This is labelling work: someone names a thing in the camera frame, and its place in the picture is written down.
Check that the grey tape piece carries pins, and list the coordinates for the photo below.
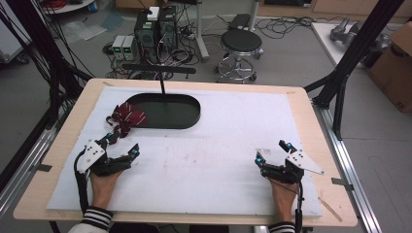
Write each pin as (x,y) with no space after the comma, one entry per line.
(43,167)
(341,183)

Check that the clear plastic sheet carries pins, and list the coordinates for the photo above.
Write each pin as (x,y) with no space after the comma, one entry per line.
(82,30)

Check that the grey table leg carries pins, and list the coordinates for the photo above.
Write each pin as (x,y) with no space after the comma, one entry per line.
(201,39)

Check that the dark red striped cloth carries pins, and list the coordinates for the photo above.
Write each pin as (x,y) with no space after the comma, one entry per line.
(126,118)

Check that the thin wooden stick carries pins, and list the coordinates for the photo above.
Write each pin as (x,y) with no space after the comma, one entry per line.
(330,209)

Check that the black metal frame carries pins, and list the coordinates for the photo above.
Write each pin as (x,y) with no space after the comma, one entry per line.
(353,58)
(39,48)

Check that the black oval tray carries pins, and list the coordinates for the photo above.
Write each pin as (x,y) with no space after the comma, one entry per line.
(168,111)

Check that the black flat device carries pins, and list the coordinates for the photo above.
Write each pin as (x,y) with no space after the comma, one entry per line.
(239,21)

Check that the grey robot part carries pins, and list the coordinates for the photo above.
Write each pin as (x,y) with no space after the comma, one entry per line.
(343,32)

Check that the grey power supply unit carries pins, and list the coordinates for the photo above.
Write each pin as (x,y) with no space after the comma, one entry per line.
(118,47)
(130,48)

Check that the blue tape roll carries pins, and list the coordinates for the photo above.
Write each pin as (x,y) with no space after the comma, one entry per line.
(92,7)

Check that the white foam mat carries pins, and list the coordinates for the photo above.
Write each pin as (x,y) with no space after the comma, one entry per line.
(200,168)

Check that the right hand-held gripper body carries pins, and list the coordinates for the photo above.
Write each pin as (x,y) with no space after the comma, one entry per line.
(285,173)

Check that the black round stool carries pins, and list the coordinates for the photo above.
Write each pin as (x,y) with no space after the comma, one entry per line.
(241,43)

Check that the white round table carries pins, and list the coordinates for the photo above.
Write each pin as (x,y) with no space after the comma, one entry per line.
(64,8)

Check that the person's right hand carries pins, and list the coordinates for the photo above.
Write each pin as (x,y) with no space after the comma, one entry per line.
(285,200)

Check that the white box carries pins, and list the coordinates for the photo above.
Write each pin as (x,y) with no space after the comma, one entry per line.
(153,13)

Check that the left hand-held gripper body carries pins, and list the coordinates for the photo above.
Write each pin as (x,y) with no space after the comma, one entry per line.
(97,161)

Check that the black computer tower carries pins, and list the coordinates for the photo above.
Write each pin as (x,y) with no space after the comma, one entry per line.
(167,30)
(145,39)

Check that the brown cardboard box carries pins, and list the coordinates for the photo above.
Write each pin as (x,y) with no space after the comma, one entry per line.
(393,71)

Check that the aluminium rail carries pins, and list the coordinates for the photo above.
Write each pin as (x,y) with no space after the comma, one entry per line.
(350,174)
(19,174)

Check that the person's left hand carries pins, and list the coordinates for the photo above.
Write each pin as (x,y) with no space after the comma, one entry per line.
(103,191)

